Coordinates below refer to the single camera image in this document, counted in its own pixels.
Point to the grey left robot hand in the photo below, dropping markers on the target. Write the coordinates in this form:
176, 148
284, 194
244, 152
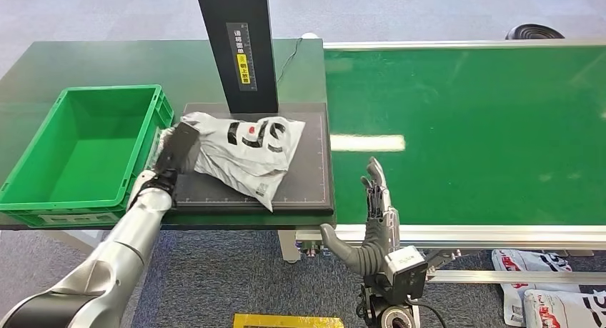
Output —
156, 150

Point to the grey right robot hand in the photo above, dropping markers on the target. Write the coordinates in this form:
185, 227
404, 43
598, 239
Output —
374, 250

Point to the grey plastic courier package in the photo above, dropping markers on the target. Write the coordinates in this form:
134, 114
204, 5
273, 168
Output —
236, 160

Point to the green conveyor belt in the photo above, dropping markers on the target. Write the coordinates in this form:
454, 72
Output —
473, 103

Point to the green plastic crate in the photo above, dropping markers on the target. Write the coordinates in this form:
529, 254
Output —
85, 155

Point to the white table leg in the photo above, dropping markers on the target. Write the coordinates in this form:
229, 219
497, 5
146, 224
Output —
85, 238
289, 245

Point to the yellow floor tape marking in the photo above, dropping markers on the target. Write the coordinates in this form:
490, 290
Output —
289, 321

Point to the black and yellow label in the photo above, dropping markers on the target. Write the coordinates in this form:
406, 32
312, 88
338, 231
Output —
242, 56

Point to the black scanner column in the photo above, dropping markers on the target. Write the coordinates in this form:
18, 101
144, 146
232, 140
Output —
232, 4

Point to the black round ribbed object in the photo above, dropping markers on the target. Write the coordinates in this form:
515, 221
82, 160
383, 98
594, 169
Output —
534, 32

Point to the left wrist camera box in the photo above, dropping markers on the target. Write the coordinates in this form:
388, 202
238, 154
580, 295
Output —
180, 146

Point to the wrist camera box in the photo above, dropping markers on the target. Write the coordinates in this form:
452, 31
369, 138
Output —
180, 146
405, 269

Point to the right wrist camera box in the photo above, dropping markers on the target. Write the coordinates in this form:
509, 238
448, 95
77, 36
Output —
405, 269

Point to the black scanner base plate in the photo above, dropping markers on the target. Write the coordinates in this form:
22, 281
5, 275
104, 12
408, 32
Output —
308, 184

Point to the aluminium conveyor frame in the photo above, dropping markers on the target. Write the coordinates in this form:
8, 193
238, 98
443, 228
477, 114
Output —
473, 236

